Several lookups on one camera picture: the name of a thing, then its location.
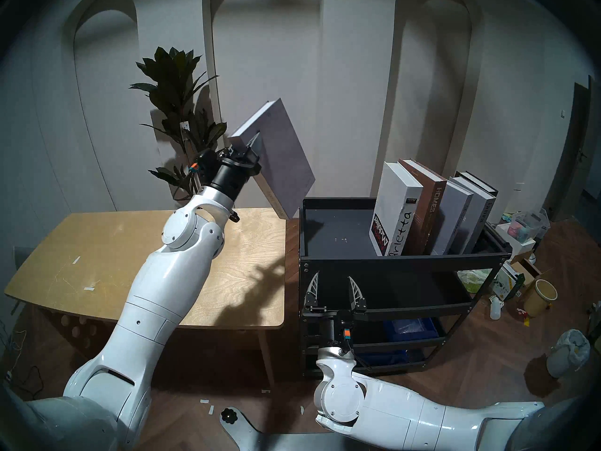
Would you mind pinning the tall green potted plant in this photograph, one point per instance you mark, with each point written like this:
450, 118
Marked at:
171, 79

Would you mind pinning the white bin with bag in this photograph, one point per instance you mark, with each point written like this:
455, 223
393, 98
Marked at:
568, 353

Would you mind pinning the small white bottle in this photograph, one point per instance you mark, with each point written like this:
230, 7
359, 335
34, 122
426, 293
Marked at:
496, 310

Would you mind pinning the light wooden table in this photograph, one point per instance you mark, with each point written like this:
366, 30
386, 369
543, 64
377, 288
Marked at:
94, 257

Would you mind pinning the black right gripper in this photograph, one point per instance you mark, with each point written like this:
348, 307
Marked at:
335, 321

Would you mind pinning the black star knob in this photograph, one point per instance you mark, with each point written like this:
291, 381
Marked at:
229, 415

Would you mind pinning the blue plastic bin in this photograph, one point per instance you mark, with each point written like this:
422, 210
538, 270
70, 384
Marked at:
411, 329

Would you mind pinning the white square box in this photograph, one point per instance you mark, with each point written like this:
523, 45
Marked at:
514, 241

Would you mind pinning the grey ianra book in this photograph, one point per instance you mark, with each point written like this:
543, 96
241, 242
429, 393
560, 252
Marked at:
479, 215

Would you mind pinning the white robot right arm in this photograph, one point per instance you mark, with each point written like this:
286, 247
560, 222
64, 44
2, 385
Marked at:
399, 408

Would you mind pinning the dark door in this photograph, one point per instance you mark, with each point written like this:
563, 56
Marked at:
575, 149

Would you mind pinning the grey metal robot base plate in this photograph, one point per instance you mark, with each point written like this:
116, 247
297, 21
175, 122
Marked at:
263, 438

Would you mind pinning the small red yellow object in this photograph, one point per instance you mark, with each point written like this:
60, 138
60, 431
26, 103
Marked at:
523, 316

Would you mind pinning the yellow round bucket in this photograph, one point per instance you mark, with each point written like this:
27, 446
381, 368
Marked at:
540, 299

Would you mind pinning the brown cardboard box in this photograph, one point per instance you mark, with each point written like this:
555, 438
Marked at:
528, 269

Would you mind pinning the black Century book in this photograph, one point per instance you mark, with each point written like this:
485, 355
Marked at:
476, 180

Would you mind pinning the white Arietta book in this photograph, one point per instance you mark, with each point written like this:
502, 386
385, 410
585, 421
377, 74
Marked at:
394, 206

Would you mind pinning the black metal shelf cart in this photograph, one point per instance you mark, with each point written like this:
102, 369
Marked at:
338, 224

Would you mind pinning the clear plastic storage box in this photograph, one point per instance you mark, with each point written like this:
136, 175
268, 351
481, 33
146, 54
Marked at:
530, 224

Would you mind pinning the light green plastic bag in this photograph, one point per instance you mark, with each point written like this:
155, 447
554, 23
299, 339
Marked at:
474, 281

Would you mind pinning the brown Homes book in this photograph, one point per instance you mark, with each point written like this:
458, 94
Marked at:
429, 201

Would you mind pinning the grey Discontent book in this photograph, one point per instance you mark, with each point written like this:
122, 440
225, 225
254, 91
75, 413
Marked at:
453, 215

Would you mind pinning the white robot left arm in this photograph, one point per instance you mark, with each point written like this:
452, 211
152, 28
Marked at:
150, 304

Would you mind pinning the green and white carton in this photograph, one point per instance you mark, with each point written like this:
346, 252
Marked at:
506, 281

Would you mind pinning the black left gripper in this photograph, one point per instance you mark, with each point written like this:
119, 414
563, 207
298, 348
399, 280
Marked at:
230, 170

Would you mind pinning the grey Special Issue book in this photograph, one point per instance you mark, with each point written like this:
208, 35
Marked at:
286, 159

